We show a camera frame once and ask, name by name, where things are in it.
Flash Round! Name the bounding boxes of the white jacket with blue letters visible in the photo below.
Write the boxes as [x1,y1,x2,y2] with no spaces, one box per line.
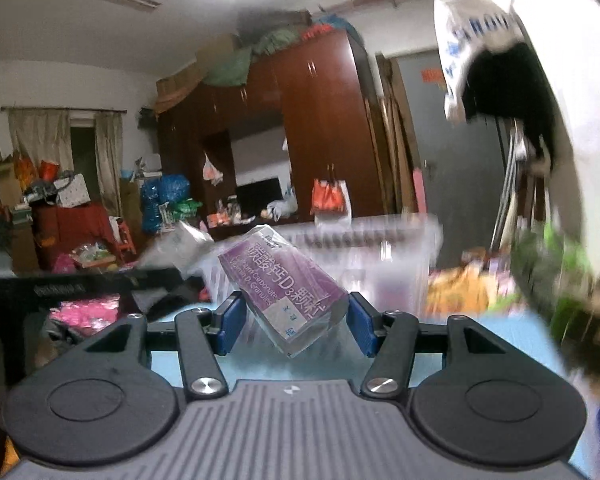
[432,0,526,122]

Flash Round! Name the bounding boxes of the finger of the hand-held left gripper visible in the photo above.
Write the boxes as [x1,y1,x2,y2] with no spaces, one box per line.
[127,266,206,307]

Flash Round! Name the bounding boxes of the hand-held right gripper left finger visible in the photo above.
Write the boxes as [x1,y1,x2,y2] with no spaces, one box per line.
[77,294,248,403]

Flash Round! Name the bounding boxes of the blue plastic bag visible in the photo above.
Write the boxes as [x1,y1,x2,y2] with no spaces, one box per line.
[141,175,191,233]

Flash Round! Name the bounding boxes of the purple medicine box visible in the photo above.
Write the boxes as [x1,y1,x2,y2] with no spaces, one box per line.
[217,225,348,359]

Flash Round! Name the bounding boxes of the red and blue bundle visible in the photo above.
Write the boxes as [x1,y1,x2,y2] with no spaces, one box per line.
[300,17,363,43]

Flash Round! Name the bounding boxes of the red cloth covered cabinet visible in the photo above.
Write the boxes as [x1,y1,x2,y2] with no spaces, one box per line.
[32,202,121,271]

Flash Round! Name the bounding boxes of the green cloth bundle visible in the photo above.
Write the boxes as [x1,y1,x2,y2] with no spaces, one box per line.
[202,45,253,87]

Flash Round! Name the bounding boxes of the pink board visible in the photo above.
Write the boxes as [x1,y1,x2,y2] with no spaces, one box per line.
[412,167,428,213]

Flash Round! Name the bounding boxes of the television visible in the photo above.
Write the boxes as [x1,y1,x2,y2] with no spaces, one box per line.
[236,176,284,211]

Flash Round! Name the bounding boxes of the white dotted gift bag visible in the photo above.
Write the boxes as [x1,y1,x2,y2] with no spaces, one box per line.
[55,174,91,208]

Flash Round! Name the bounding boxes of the brown wooden wardrobe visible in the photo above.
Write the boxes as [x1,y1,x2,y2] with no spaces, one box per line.
[155,27,396,226]

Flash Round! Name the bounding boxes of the white plastic packet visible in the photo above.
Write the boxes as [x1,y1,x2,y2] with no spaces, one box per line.
[139,221,216,281]

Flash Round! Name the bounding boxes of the metal folding rack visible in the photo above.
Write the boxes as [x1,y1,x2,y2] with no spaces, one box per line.
[492,120,531,251]

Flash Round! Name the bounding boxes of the leaning wooden boards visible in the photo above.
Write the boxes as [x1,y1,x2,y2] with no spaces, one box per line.
[375,52,423,213]

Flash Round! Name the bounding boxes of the white bag on shelf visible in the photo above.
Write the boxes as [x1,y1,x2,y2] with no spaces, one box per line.
[265,195,298,221]

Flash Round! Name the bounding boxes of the yellow cloth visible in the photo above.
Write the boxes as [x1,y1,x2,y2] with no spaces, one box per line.
[425,262,518,318]

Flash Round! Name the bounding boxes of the small pink hanging bag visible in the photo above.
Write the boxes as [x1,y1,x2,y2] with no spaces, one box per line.
[202,152,224,186]

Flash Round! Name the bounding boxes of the red stool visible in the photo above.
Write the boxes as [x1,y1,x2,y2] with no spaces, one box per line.
[112,220,136,261]

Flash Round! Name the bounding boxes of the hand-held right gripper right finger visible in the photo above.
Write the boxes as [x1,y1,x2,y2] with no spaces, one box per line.
[347,291,526,402]

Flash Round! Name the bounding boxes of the orange and white plastic bag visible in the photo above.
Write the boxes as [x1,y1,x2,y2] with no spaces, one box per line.
[311,177,352,226]

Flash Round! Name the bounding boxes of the green plastic bag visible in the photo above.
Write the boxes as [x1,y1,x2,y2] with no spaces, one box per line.
[510,225,593,331]

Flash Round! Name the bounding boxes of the grey door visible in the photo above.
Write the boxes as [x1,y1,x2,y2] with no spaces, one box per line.
[397,50,511,256]

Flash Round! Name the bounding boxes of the pink cloth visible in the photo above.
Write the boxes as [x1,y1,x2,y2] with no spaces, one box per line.
[50,295,123,331]

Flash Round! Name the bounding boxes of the clear plastic storage box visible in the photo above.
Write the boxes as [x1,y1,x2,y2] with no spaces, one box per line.
[275,212,443,322]

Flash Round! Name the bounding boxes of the beige curtain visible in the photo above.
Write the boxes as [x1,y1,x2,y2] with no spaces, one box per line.
[7,109,71,171]
[95,110,124,202]

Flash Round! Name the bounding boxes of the black hanging garment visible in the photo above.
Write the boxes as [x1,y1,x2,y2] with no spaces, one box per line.
[462,42,561,176]

